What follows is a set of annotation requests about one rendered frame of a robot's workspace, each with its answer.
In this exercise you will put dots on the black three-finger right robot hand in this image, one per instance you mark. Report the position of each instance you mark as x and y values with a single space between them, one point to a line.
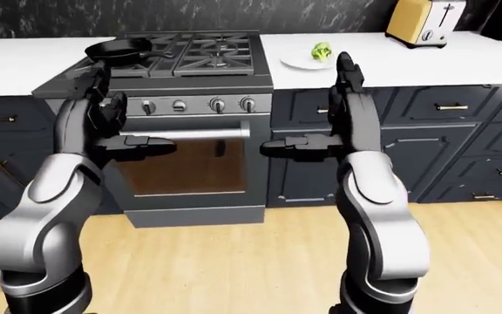
362 124

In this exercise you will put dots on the silver stove knob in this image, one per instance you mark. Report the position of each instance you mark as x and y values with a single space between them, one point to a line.
179 105
218 104
248 104
147 106

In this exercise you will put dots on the black three-finger left robot hand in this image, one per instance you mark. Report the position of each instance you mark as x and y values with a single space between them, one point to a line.
74 127

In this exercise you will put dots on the white round plate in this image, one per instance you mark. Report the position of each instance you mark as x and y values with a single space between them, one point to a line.
296 61

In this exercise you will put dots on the grey stainless steel range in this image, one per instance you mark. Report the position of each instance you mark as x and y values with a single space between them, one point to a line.
190 170

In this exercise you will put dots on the yellow and silver toaster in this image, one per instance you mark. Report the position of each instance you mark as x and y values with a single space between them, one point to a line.
418 24

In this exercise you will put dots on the black cast iron pan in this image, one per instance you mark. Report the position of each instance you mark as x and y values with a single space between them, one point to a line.
118 49

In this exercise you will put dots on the black stove burner grate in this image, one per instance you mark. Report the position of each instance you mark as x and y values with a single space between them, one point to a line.
218 54
129 67

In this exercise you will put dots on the green broccoli floret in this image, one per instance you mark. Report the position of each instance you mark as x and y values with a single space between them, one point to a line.
321 50

